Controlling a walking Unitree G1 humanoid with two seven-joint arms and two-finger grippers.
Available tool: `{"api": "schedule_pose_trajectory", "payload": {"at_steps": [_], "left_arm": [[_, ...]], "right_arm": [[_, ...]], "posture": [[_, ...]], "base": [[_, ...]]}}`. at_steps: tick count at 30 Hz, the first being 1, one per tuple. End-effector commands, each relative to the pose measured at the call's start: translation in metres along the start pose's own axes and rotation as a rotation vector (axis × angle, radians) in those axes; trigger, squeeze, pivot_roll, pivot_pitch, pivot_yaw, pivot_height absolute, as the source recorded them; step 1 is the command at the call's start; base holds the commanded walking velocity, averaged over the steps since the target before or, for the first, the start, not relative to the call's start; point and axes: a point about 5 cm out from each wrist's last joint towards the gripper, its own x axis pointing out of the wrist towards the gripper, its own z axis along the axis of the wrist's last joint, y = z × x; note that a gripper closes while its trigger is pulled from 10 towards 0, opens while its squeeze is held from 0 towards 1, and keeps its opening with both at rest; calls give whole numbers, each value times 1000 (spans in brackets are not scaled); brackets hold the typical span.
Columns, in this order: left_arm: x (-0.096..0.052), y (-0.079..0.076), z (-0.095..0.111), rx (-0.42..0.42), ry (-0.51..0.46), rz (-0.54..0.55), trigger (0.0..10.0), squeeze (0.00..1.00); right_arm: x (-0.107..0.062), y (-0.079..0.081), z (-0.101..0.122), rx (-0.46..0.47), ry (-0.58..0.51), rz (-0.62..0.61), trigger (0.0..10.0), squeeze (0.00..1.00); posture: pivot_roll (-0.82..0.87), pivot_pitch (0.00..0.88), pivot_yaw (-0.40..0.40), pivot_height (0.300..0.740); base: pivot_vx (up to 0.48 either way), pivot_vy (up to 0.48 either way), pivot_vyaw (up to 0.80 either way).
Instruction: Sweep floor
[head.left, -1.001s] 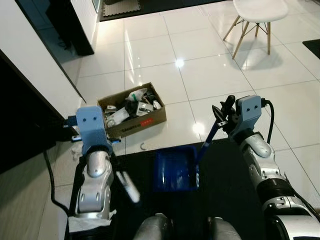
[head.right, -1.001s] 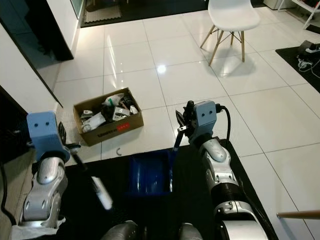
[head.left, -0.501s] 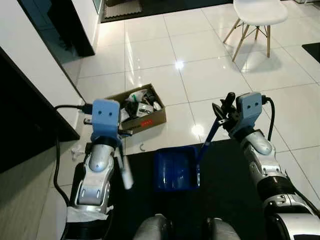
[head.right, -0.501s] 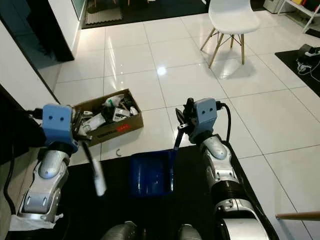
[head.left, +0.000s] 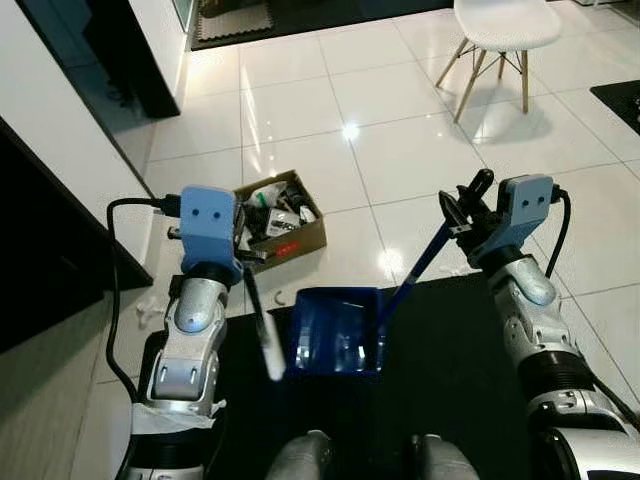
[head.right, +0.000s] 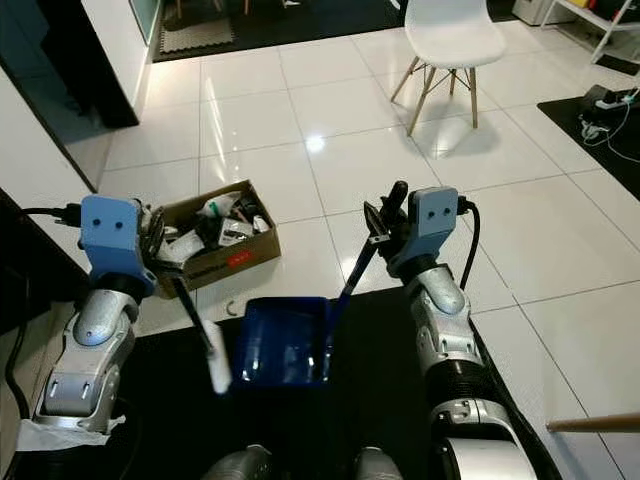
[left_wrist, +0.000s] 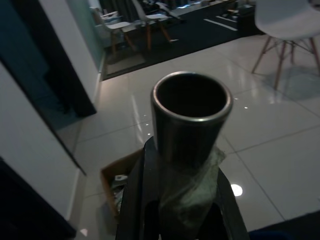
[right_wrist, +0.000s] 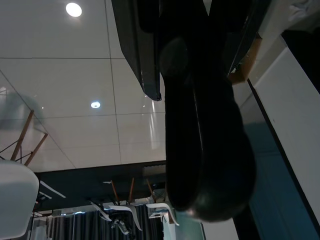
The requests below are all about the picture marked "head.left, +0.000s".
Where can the black cabinet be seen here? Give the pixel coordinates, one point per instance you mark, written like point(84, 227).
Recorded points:
point(50, 260)

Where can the black brush with white bristles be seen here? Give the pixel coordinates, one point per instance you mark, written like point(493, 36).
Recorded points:
point(268, 345)

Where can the white bottle with green print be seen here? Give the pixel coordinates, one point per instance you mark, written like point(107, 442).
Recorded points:
point(265, 194)

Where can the grey left robot leg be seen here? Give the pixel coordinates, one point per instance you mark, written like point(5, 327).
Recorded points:
point(300, 458)

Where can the grey textured doormat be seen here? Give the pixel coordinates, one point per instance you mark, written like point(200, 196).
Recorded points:
point(235, 20)

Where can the white chair with wooden legs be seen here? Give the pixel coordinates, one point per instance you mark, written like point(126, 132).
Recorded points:
point(505, 25)

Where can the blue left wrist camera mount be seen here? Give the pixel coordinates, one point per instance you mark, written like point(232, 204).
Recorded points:
point(210, 225)

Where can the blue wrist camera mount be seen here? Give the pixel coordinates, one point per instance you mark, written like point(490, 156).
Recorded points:
point(210, 225)
point(525, 210)

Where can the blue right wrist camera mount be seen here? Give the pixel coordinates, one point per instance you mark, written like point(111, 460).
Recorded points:
point(525, 210)

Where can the grey right robot leg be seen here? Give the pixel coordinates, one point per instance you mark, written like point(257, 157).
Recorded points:
point(445, 460)

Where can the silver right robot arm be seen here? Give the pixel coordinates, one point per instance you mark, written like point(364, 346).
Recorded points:
point(535, 320)

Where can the large black floor mat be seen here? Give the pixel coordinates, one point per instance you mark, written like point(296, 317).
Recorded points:
point(450, 370)

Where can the black carpet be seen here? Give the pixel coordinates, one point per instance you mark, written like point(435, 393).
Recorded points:
point(350, 12)

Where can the grey robot leg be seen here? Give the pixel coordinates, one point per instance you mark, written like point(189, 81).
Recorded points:
point(445, 460)
point(300, 458)

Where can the brown cardboard box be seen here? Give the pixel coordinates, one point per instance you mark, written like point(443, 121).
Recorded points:
point(295, 247)

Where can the dark glossy wall panel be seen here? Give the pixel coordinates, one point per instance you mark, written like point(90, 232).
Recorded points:
point(110, 50)

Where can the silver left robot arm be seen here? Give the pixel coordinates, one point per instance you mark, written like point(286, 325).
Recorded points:
point(195, 340)

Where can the blue plastic dustpan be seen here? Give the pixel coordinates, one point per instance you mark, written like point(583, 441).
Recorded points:
point(335, 330)

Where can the small black floor mat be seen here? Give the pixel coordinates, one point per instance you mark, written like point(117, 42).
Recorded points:
point(622, 100)

